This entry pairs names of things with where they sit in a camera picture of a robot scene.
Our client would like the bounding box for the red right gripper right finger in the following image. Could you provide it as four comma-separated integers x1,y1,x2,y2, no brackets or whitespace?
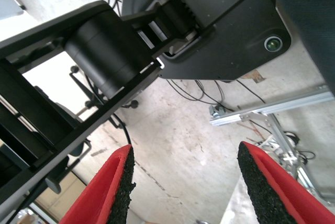
237,141,335,224

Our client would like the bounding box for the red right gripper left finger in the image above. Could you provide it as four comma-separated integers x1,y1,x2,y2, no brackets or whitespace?
59,144,137,224

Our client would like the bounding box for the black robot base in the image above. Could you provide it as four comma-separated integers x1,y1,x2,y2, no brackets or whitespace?
121,0,293,81

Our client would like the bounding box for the tan cardboard box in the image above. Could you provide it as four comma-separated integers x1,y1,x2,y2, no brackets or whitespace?
33,173,87,221

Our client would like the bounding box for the black office chair base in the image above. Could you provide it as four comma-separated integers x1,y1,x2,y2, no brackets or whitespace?
33,65,139,195

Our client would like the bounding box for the grey flat device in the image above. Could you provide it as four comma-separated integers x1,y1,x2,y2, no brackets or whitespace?
0,0,27,22

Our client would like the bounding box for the aluminium profile frame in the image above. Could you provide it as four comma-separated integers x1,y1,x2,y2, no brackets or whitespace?
208,84,335,206

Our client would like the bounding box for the black robot torso frame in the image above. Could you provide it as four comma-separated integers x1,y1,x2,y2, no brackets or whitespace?
0,1,166,210

